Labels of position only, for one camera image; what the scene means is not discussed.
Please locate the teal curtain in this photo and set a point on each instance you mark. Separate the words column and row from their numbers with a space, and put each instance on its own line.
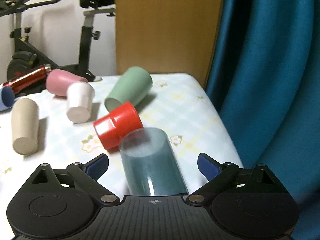
column 264, row 83

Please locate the beige tall cup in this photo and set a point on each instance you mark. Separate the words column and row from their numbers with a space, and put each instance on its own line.
column 25, row 126

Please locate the pink cup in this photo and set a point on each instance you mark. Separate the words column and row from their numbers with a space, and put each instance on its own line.
column 58, row 81

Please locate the blue cup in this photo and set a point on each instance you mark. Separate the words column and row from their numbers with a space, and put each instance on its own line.
column 7, row 98

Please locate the translucent teal glass cup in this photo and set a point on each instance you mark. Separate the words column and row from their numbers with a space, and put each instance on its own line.
column 149, row 164

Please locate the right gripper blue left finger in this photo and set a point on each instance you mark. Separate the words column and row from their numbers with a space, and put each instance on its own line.
column 95, row 168

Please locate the red plastic cup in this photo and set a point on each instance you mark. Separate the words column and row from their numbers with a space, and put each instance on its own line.
column 111, row 128

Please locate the black exercise bike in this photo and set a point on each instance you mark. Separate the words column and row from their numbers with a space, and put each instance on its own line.
column 27, row 57

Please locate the floral patterned bed sheet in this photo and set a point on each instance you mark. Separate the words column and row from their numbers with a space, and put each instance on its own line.
column 176, row 104

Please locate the wooden wardrobe panel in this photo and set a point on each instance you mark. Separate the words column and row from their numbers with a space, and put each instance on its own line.
column 167, row 36

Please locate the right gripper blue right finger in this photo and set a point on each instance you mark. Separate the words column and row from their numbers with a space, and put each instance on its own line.
column 213, row 170

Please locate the white small cup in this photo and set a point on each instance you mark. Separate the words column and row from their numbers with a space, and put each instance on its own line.
column 80, row 97

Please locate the red metallic bottle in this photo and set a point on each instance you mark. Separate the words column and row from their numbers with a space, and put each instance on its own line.
column 19, row 83

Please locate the green tall cup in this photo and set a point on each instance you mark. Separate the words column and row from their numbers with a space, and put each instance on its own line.
column 132, row 86

